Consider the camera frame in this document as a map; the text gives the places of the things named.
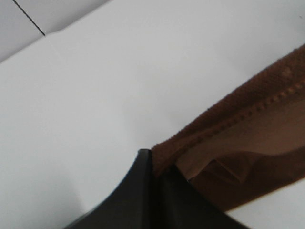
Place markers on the brown towel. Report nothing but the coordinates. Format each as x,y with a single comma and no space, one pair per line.
250,143

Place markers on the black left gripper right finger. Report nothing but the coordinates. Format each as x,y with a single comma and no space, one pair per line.
177,205

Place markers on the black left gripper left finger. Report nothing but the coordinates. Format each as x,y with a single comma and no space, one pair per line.
128,206

